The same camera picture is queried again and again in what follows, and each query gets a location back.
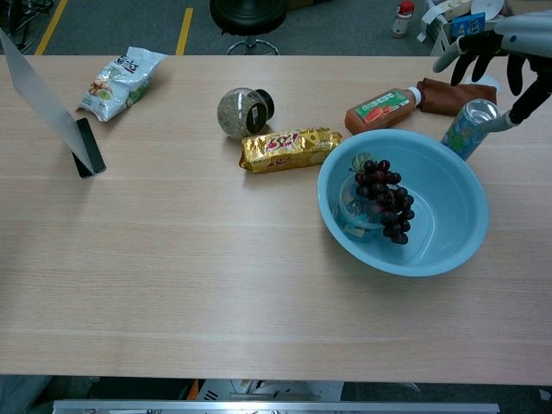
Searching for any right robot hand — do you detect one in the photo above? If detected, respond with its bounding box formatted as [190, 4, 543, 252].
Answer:
[432, 10, 552, 134]

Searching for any blue green drink can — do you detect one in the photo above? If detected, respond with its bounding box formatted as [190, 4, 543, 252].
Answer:
[440, 98, 501, 161]

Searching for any dark purple grape bunch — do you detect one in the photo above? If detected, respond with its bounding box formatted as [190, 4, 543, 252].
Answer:
[351, 154, 416, 246]

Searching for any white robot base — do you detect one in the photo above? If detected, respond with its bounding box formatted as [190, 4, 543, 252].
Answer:
[196, 379, 346, 402]

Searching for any blue plastic bowl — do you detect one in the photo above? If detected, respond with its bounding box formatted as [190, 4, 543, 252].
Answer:
[317, 128, 491, 278]

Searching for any blue snack bag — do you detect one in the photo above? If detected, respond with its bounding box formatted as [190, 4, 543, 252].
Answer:
[451, 11, 487, 41]

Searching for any white round disc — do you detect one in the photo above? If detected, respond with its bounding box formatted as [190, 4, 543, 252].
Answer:
[461, 73, 498, 90]

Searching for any white crate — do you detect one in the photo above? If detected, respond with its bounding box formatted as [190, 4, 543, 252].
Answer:
[430, 19, 465, 57]

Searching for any brown cloth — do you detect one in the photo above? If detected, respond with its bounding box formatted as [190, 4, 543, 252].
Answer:
[416, 77, 498, 117]

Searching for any red white bottle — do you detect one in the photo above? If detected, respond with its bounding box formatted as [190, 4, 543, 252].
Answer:
[391, 0, 416, 39]

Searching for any orange juice bottle white cap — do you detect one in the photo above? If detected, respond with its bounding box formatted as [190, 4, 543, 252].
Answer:
[344, 85, 423, 135]

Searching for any gold biscuit packet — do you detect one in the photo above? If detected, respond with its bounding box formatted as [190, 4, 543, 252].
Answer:
[239, 127, 344, 174]

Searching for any black round stool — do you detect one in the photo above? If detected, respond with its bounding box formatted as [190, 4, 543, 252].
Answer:
[209, 0, 288, 56]

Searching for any round glass jar black lid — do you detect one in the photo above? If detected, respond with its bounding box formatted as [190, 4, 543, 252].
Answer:
[216, 87, 276, 140]

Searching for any white green snack bag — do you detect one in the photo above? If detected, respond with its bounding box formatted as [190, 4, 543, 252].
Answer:
[76, 46, 168, 123]

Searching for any black panel stand base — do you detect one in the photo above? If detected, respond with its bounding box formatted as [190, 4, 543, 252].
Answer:
[72, 117, 107, 179]

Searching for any aluminium rail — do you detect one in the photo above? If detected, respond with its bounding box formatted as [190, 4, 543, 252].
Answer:
[51, 399, 501, 414]

